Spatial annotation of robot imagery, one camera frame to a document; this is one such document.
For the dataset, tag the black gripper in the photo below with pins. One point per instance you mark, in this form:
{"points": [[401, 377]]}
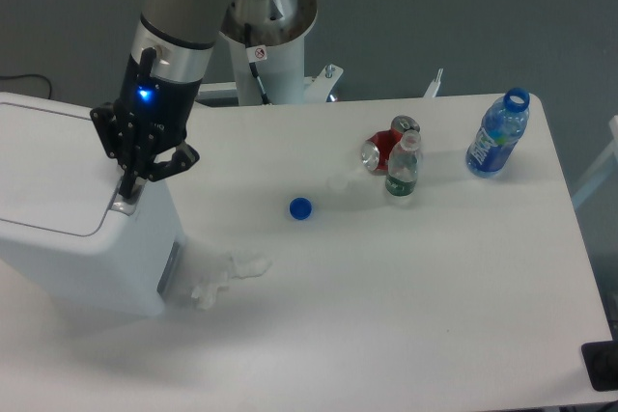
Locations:
{"points": [[144, 130]]}

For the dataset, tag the white push-top trash can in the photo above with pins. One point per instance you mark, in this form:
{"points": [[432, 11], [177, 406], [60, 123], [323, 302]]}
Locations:
{"points": [[64, 224]]}

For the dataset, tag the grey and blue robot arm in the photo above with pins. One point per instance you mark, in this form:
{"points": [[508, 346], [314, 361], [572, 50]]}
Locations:
{"points": [[174, 39]]}

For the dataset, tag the crushed red soda can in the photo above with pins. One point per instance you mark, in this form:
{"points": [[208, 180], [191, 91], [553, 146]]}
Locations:
{"points": [[375, 151]]}

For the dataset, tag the crumpled white tissue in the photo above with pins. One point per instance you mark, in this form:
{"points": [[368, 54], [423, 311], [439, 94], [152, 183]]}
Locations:
{"points": [[217, 272]]}

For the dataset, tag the blue bottle cap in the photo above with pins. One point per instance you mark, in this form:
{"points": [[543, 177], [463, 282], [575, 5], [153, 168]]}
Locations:
{"points": [[300, 208]]}

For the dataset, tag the small clear green-label bottle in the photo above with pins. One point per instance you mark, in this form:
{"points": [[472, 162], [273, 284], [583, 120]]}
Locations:
{"points": [[404, 164]]}

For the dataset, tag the blue plastic drink bottle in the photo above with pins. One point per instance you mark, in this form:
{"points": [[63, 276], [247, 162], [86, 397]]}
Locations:
{"points": [[500, 130]]}

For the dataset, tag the white furniture at right edge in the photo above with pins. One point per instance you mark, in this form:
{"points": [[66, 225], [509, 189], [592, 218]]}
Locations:
{"points": [[598, 171]]}

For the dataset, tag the black device at table edge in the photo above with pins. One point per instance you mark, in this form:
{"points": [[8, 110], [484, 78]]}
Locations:
{"points": [[600, 360]]}

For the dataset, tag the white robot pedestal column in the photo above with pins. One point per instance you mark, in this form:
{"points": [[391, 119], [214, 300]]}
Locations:
{"points": [[266, 40]]}

